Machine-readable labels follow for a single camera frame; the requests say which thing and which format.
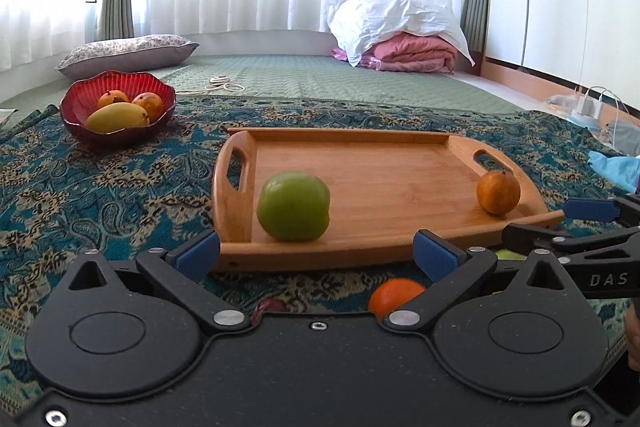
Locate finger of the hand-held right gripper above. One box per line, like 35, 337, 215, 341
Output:
501, 222, 640, 265
562, 196, 640, 229

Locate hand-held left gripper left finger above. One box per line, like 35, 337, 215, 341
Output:
65, 229, 251, 334

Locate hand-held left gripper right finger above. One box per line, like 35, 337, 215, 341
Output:
381, 229, 576, 335

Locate large orange mandarin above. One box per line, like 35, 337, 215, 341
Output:
367, 278, 427, 323

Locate wooden tray with handles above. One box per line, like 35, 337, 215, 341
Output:
212, 127, 565, 273

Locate red date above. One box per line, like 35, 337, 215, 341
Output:
250, 298, 289, 326

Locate person's right hand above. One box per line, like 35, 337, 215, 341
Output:
623, 304, 640, 373

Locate light blue cloth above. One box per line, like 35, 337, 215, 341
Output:
587, 151, 640, 194

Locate yellow-orange citrus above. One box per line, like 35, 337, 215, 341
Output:
476, 170, 521, 215

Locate teal paisley blanket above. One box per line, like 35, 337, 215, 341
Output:
0, 94, 640, 408

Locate large green apple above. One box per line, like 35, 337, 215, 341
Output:
256, 171, 332, 242

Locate red ribbed glass bowl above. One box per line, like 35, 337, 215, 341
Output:
60, 72, 177, 148

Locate orange-red fruit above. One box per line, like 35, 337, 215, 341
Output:
131, 92, 164, 122

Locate yellow mango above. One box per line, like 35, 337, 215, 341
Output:
86, 102, 150, 134

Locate round orange-yellow fruit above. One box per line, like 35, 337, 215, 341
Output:
96, 90, 131, 110

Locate folded pink blanket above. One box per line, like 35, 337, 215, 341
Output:
331, 34, 458, 75

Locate green quilted mat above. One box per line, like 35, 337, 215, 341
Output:
0, 54, 527, 128

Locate floral grey pillow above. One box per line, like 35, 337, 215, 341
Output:
56, 35, 200, 80

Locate white duvet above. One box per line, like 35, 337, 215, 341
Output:
326, 0, 476, 68

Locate white charger with cable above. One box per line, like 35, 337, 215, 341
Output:
575, 87, 632, 120

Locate white cable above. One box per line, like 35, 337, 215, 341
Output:
177, 76, 246, 96

